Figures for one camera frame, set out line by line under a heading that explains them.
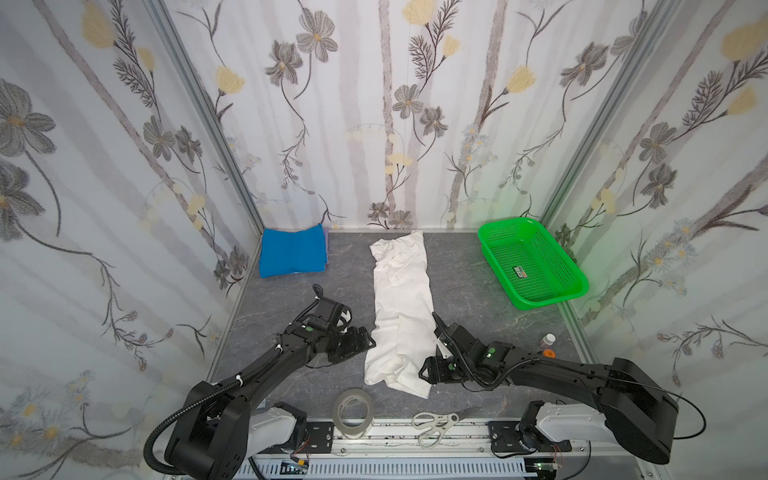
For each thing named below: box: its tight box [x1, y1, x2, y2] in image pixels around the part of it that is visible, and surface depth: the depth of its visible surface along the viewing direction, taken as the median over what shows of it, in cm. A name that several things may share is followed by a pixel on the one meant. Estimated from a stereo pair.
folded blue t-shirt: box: [260, 223, 327, 279], surface depth 114 cm
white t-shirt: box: [365, 231, 437, 399], surface depth 98 cm
